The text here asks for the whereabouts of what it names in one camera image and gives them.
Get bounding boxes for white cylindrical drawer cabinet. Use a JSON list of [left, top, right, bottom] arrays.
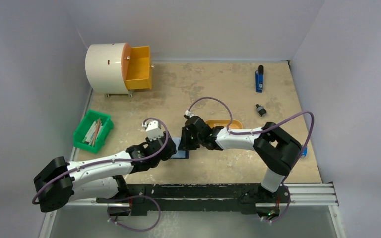
[[85, 43, 131, 94]]

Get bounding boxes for small blue block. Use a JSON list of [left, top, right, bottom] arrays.
[[300, 147, 308, 158]]

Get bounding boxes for tan oval plastic tray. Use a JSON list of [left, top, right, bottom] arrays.
[[206, 120, 243, 129]]

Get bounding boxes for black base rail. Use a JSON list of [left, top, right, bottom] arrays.
[[96, 183, 291, 219]]

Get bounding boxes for small black grey knob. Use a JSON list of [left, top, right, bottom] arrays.
[[256, 104, 267, 117]]

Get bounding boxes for sticks in green bin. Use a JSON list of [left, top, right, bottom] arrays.
[[82, 119, 104, 147]]

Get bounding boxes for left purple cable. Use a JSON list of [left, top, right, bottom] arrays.
[[31, 118, 170, 205]]

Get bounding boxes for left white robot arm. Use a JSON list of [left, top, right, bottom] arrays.
[[32, 135, 177, 213]]

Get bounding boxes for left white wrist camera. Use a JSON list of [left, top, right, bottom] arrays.
[[142, 119, 164, 141]]

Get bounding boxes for orange plastic drawer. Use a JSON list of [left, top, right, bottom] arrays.
[[125, 46, 153, 90]]

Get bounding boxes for blue leather card holder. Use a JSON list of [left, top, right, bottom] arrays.
[[170, 137, 189, 159]]

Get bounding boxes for blue black utility tool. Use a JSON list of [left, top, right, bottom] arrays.
[[255, 65, 264, 93]]

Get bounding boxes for green plastic bin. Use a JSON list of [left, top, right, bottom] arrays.
[[73, 110, 114, 154]]

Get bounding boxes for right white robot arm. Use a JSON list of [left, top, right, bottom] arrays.
[[178, 116, 303, 202]]

